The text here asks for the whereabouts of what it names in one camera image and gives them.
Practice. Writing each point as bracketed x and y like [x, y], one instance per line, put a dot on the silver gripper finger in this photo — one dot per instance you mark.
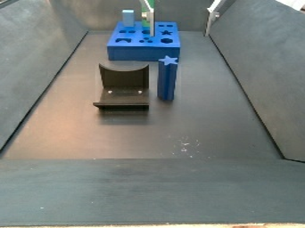
[151, 27]
[213, 14]

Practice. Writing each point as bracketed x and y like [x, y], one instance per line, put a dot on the dark blue star peg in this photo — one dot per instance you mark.
[167, 68]

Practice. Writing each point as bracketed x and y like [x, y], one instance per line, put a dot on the blue shape sorter board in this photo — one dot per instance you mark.
[131, 43]

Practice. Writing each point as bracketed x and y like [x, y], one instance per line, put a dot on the green cylinder peg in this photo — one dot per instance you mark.
[147, 6]

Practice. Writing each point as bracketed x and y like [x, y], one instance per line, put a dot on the light blue square peg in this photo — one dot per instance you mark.
[129, 17]

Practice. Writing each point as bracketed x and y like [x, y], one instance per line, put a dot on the black curved holder bracket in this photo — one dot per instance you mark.
[125, 88]

